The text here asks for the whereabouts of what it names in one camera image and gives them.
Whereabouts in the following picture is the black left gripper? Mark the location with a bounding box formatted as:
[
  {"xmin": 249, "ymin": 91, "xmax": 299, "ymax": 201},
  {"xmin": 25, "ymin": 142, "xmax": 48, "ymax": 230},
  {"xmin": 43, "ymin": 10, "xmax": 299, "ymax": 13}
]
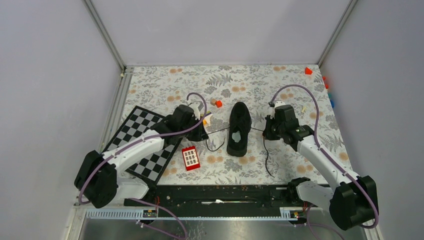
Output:
[{"xmin": 179, "ymin": 115, "xmax": 208, "ymax": 142}]

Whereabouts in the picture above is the black shoelace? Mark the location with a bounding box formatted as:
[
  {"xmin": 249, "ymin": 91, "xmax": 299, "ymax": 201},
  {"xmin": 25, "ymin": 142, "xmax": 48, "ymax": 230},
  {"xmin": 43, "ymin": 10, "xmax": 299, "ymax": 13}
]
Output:
[{"xmin": 204, "ymin": 126, "xmax": 274, "ymax": 178}]

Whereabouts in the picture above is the black sneaker shoe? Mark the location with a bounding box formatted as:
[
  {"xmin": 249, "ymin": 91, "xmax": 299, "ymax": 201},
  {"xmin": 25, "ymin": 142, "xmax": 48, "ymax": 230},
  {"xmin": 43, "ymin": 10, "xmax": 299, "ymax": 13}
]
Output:
[{"xmin": 226, "ymin": 101, "xmax": 252, "ymax": 157}]

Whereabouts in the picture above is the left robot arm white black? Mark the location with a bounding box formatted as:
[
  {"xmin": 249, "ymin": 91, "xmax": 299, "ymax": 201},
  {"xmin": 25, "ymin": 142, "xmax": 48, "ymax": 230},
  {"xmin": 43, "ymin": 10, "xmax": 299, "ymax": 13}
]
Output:
[{"xmin": 74, "ymin": 101, "xmax": 207, "ymax": 209}]

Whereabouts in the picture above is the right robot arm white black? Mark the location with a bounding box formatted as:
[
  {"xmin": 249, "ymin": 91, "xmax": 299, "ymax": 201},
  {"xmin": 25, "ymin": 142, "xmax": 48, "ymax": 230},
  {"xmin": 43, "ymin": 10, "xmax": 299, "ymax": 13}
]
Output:
[{"xmin": 262, "ymin": 101, "xmax": 379, "ymax": 230}]

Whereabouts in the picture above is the multicolour toy brick stack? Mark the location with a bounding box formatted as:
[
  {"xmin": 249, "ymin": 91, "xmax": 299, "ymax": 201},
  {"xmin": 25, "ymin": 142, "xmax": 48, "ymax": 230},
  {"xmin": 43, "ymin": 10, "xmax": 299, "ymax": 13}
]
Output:
[{"xmin": 202, "ymin": 112, "xmax": 213, "ymax": 126}]

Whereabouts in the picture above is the red toy calculator block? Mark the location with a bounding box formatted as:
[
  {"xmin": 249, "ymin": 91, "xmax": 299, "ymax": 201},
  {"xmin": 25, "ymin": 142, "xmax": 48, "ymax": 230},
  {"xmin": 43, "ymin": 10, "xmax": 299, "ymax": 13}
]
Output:
[{"xmin": 181, "ymin": 146, "xmax": 201, "ymax": 171}]

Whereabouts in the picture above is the small wooden cube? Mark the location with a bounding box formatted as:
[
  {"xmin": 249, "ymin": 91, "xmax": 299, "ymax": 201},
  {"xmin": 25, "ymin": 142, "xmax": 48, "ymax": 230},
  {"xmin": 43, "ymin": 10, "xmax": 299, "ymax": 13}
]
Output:
[{"xmin": 210, "ymin": 98, "xmax": 217, "ymax": 106}]

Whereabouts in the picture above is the small red cube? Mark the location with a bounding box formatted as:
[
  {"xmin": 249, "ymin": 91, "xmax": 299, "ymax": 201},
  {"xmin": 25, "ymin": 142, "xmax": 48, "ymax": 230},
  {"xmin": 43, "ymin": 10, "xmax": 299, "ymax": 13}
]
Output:
[{"xmin": 215, "ymin": 100, "xmax": 223, "ymax": 108}]

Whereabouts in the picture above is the floral patterned table mat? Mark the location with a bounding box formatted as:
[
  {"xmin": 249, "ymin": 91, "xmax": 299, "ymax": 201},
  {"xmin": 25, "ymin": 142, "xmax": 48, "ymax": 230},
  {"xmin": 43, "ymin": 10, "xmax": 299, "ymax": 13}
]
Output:
[{"xmin": 121, "ymin": 64, "xmax": 351, "ymax": 185}]

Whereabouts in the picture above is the black white chessboard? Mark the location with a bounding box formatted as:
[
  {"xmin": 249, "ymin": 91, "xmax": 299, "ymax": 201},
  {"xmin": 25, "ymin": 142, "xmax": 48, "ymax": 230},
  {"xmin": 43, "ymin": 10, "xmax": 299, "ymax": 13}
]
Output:
[{"xmin": 102, "ymin": 106, "xmax": 182, "ymax": 187}]

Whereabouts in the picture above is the red triangular block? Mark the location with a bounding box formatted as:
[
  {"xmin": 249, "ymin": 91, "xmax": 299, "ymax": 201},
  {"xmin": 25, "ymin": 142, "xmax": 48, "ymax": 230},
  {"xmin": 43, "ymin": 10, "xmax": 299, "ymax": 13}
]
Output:
[{"xmin": 304, "ymin": 67, "xmax": 313, "ymax": 75}]

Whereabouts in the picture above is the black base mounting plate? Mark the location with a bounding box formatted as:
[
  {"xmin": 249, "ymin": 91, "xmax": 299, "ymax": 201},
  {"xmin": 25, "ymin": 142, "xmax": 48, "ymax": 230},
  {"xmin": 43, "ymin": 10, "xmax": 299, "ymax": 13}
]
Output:
[{"xmin": 143, "ymin": 185, "xmax": 310, "ymax": 216}]

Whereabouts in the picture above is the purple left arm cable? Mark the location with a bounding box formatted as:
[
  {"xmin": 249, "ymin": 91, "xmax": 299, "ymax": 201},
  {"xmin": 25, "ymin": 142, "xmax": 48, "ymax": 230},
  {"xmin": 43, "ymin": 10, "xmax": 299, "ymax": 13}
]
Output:
[{"xmin": 78, "ymin": 92, "xmax": 208, "ymax": 205}]

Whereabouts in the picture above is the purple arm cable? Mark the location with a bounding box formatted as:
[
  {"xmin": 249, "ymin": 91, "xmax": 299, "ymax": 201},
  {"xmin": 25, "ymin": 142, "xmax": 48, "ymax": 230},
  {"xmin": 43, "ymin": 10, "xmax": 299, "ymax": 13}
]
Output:
[
  {"xmin": 78, "ymin": 92, "xmax": 208, "ymax": 205},
  {"xmin": 268, "ymin": 84, "xmax": 380, "ymax": 229}
]

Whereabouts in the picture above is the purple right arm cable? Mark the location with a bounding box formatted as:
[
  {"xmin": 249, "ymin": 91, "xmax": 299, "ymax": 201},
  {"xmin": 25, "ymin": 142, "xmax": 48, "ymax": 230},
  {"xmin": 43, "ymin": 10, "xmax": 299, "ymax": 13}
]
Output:
[{"xmin": 268, "ymin": 84, "xmax": 380, "ymax": 229}]

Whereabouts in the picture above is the grey slotted cable duct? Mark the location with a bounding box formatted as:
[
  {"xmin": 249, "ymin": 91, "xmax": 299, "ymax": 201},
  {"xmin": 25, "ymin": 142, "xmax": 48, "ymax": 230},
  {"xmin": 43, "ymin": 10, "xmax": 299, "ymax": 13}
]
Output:
[{"xmin": 85, "ymin": 207, "xmax": 305, "ymax": 221}]

